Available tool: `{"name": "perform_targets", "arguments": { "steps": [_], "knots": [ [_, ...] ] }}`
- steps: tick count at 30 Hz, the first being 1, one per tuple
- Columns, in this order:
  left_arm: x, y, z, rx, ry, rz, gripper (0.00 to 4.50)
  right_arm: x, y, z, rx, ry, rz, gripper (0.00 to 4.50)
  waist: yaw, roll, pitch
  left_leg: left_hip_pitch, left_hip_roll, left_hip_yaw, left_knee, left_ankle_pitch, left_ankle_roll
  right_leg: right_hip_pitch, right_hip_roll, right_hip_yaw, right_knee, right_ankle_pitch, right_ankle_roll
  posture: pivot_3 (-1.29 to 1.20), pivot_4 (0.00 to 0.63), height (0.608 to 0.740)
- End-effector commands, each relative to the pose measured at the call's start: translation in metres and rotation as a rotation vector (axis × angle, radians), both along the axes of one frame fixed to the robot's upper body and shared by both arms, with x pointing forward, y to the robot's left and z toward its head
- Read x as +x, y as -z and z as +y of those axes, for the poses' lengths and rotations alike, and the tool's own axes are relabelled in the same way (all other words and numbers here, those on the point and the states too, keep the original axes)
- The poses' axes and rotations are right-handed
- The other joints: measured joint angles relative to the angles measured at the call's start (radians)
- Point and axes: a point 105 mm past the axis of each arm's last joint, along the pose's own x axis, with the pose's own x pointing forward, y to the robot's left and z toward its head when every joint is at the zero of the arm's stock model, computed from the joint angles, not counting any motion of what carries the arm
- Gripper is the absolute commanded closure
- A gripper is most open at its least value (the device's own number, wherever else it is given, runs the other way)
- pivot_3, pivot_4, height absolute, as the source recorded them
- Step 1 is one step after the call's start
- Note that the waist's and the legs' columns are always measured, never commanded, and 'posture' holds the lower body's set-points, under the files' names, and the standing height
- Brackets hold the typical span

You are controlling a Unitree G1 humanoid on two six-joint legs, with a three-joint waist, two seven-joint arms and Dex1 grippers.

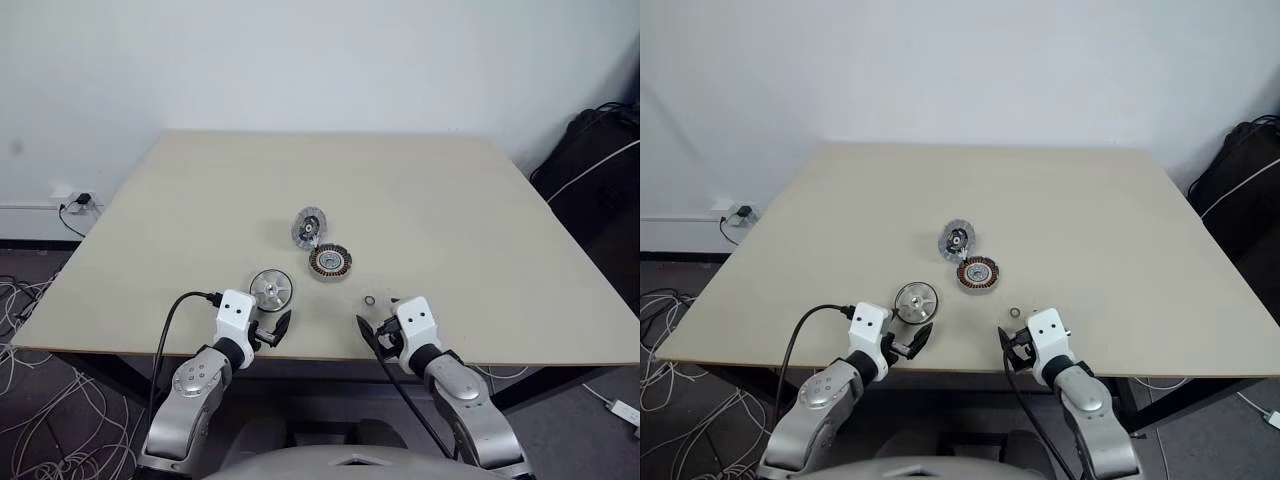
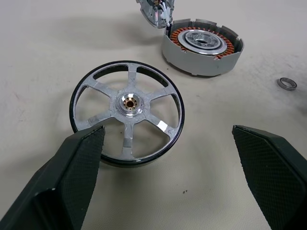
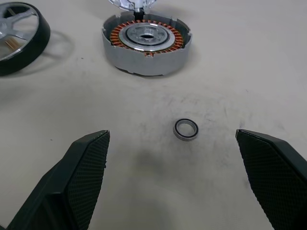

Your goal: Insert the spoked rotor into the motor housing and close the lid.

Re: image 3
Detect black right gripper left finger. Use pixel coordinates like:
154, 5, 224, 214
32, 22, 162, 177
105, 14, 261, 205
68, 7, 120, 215
6, 129, 111, 230

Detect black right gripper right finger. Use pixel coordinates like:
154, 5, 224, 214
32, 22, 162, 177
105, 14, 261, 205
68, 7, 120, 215
235, 128, 307, 230

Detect grey motor stator housing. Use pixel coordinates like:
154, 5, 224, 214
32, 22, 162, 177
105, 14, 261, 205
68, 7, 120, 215
101, 12, 193, 77

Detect small silver bearing ring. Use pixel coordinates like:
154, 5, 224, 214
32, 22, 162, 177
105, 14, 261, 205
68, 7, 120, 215
173, 118, 199, 140

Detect black rotor ring silver spokes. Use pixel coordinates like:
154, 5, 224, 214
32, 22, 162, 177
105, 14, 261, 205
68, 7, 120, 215
0, 1, 51, 77

